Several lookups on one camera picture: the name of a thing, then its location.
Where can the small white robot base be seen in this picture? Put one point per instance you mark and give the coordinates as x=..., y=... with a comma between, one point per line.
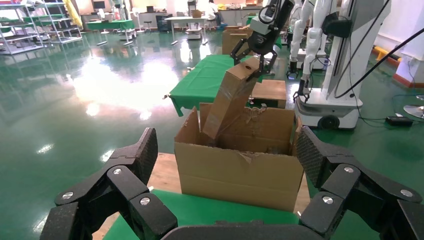
x=194, y=33
x=127, y=34

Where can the long brown cardboard box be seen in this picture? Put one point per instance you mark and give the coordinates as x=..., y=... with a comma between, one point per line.
x=228, y=99

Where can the black gripper of white robot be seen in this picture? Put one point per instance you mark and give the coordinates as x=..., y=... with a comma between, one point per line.
x=292, y=69
x=302, y=91

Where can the tall brown carton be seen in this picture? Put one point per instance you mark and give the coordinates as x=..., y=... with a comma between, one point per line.
x=232, y=41

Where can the white wheeled robot body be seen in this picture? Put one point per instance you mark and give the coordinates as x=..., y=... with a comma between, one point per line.
x=344, y=106

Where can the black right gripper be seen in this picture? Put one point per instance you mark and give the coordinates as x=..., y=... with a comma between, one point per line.
x=263, y=43

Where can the black power adapter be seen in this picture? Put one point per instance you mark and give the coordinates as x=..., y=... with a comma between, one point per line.
x=399, y=121

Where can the green tablecloth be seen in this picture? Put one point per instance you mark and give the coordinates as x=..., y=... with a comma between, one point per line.
x=111, y=24
x=202, y=79
x=215, y=212

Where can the large open brown carton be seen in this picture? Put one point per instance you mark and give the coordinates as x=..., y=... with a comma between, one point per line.
x=232, y=175

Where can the silver metal cloth clip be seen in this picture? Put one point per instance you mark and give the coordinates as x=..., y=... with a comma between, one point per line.
x=165, y=96

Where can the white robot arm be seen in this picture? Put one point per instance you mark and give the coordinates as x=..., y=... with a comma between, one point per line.
x=314, y=43
x=298, y=30

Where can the yellow hanging cloth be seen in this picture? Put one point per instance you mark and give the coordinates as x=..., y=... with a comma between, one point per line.
x=73, y=13

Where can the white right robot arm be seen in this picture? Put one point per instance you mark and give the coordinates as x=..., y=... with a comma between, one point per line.
x=261, y=26

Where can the round metal stool base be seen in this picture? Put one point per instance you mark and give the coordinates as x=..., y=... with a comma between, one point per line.
x=414, y=111

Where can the white table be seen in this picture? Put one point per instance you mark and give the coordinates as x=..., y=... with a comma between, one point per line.
x=185, y=19

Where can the yellow floor barrier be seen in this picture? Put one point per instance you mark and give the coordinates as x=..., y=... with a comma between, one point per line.
x=386, y=54

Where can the person in white shirt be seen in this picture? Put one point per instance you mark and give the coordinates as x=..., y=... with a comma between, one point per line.
x=212, y=11

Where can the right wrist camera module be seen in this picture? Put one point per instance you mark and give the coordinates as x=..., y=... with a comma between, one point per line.
x=270, y=11

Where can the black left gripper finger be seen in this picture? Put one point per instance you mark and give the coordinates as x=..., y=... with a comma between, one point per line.
x=144, y=155

